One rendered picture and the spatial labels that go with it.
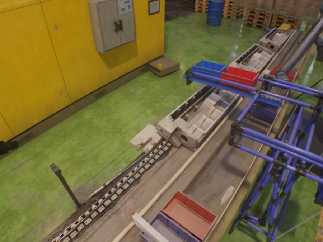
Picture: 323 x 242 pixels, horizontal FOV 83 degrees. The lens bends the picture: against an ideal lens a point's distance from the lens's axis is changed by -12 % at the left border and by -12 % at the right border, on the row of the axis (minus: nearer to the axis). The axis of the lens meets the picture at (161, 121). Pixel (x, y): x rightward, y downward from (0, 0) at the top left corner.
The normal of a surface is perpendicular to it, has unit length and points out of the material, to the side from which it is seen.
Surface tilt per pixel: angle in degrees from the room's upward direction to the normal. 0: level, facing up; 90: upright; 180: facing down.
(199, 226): 0
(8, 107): 90
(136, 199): 0
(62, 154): 0
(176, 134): 90
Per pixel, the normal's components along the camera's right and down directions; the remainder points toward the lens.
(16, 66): 0.78, 0.42
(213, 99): 0.13, -0.67
